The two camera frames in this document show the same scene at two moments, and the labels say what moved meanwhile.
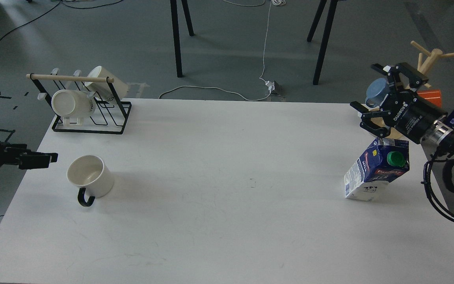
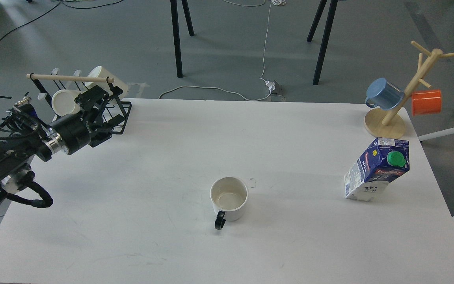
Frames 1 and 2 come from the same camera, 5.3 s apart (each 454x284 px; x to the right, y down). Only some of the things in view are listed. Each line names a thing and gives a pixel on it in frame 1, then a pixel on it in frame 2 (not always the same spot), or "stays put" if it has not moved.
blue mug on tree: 376,91 stays put
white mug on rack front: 73,103 stays put
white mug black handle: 94,178 -> 229,195
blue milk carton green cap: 384,160 stays put
